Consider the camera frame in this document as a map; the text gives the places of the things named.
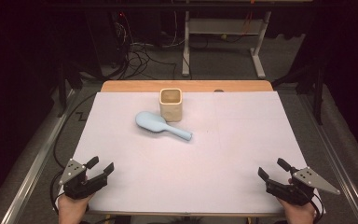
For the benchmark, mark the cream square cup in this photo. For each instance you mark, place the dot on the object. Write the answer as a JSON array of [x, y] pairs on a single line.
[[171, 112]]

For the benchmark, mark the white paper sheet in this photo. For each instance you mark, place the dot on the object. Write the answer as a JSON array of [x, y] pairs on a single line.
[[183, 177]]

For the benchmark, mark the person's left hand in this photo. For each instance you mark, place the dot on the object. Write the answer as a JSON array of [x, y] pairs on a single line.
[[73, 211]]

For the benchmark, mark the black metal stand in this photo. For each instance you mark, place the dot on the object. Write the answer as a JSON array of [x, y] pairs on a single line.
[[62, 90], [318, 99]]

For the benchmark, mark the person's right hand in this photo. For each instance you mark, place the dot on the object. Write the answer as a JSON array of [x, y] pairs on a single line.
[[298, 214]]

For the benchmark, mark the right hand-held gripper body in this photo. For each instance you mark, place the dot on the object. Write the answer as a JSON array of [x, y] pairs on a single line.
[[295, 193]]

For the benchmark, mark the dark table grommet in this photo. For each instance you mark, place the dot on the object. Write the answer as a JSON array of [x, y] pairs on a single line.
[[219, 90]]

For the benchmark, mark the white metal desk frame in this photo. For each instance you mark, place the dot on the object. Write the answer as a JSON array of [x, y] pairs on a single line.
[[223, 26]]

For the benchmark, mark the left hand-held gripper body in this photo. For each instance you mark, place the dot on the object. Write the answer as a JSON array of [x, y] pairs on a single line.
[[74, 185]]

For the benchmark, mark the light blue hairbrush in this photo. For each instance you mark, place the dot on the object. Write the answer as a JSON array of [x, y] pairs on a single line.
[[150, 121]]

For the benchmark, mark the aluminium floor rail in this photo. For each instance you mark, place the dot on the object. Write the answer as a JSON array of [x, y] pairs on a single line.
[[37, 169], [338, 161]]

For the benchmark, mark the wooden table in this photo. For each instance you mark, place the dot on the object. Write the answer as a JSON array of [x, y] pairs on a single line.
[[130, 86]]

